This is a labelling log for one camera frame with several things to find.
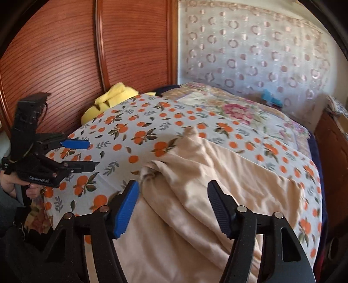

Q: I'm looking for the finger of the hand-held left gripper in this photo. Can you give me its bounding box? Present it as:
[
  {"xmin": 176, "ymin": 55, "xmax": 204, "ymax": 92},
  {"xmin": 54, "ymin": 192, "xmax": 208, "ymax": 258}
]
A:
[
  {"xmin": 35, "ymin": 154, "xmax": 100, "ymax": 180},
  {"xmin": 37, "ymin": 132, "xmax": 91, "ymax": 153}
]

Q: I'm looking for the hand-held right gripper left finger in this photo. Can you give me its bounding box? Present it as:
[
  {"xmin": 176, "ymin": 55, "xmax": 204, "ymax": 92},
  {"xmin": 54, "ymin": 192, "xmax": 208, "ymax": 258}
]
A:
[{"xmin": 41, "ymin": 180, "xmax": 140, "ymax": 283}]

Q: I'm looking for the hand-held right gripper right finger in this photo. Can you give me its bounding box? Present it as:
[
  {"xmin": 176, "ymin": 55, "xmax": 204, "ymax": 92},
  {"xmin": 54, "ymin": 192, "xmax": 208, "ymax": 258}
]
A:
[{"xmin": 207, "ymin": 180, "xmax": 317, "ymax": 283}]

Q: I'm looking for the beige cloth garment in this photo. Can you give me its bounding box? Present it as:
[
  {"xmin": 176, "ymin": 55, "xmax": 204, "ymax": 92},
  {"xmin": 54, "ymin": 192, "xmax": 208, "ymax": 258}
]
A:
[{"xmin": 87, "ymin": 126, "xmax": 308, "ymax": 283}]

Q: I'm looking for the person's left hand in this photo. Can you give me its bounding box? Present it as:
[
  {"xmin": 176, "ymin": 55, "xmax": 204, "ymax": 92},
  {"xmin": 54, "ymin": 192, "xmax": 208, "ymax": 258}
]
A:
[{"xmin": 0, "ymin": 172, "xmax": 41, "ymax": 199}]

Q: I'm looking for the yellow plush toy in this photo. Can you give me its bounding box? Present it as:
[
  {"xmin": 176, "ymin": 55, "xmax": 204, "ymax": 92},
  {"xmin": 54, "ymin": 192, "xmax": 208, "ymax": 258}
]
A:
[{"xmin": 82, "ymin": 83, "xmax": 155, "ymax": 123}]

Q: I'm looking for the orange fruit print bed sheet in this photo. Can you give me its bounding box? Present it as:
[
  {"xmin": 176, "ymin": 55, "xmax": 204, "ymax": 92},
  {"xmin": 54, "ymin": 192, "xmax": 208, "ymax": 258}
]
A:
[{"xmin": 24, "ymin": 93, "xmax": 323, "ymax": 262}]

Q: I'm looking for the wooden headboard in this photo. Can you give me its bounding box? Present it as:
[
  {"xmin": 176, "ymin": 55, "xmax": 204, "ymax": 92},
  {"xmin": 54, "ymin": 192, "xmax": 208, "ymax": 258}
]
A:
[{"xmin": 0, "ymin": 0, "xmax": 178, "ymax": 136}]

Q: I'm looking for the floral quilt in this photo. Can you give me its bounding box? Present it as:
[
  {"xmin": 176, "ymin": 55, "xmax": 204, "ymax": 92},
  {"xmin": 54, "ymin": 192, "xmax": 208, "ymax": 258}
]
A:
[{"xmin": 160, "ymin": 82, "xmax": 313, "ymax": 155}]

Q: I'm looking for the person's dark clothing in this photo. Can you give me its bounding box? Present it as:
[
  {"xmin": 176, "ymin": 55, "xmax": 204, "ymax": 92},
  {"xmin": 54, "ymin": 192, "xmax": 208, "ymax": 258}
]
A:
[{"xmin": 0, "ymin": 190, "xmax": 59, "ymax": 283}]

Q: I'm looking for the blue plastic object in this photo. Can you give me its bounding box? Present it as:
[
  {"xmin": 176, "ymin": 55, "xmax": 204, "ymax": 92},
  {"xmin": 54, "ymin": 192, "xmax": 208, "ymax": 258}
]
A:
[{"xmin": 261, "ymin": 90, "xmax": 283, "ymax": 108}]

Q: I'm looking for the wooden nightstand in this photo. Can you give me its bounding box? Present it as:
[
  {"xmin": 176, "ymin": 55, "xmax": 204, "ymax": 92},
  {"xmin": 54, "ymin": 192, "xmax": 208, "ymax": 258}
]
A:
[{"xmin": 314, "ymin": 110, "xmax": 348, "ymax": 218}]

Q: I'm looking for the white patterned cloth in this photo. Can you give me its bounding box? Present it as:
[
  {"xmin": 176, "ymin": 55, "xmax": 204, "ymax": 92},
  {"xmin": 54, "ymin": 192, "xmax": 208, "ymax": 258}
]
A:
[{"xmin": 325, "ymin": 95, "xmax": 348, "ymax": 117}]

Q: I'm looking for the white circle pattern curtain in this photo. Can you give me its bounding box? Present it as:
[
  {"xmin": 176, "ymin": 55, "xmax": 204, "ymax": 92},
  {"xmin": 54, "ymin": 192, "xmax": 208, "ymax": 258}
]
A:
[{"xmin": 177, "ymin": 0, "xmax": 338, "ymax": 131}]

